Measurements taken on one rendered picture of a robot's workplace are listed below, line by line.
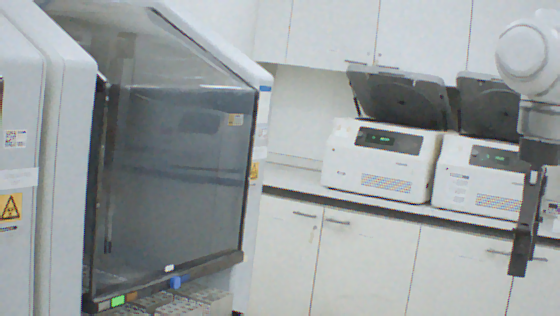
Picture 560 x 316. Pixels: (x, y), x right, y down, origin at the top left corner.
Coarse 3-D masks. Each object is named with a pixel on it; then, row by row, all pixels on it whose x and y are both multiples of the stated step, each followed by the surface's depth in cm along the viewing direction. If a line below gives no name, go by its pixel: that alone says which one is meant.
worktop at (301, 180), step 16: (272, 176) 387; (288, 176) 395; (304, 176) 402; (320, 176) 409; (304, 192) 365; (320, 192) 361; (336, 192) 359; (352, 192) 365; (400, 208) 344; (416, 208) 340; (432, 208) 342; (480, 224) 327; (496, 224) 323; (512, 224) 321; (544, 224) 329
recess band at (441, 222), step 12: (264, 192) 382; (276, 192) 379; (288, 192) 376; (300, 192) 373; (324, 204) 368; (336, 204) 365; (348, 204) 362; (360, 204) 360; (384, 216) 354; (396, 216) 352; (408, 216) 349; (420, 216) 346; (432, 216) 344; (456, 228) 339; (468, 228) 336; (480, 228) 333; (492, 228) 331; (540, 240) 320; (552, 240) 318
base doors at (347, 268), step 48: (288, 240) 372; (336, 240) 361; (384, 240) 350; (432, 240) 339; (480, 240) 328; (288, 288) 374; (336, 288) 362; (384, 288) 351; (432, 288) 340; (480, 288) 329; (528, 288) 319
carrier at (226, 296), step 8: (216, 296) 178; (224, 296) 180; (232, 296) 182; (208, 304) 173; (216, 304) 175; (224, 304) 179; (232, 304) 183; (208, 312) 173; (216, 312) 176; (224, 312) 179
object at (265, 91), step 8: (264, 88) 184; (264, 96) 184; (264, 104) 185; (264, 112) 186; (264, 120) 187; (264, 128) 187; (264, 136) 188; (256, 168) 187; (256, 176) 188; (256, 184) 188; (248, 192) 185; (256, 192) 189; (248, 256) 191
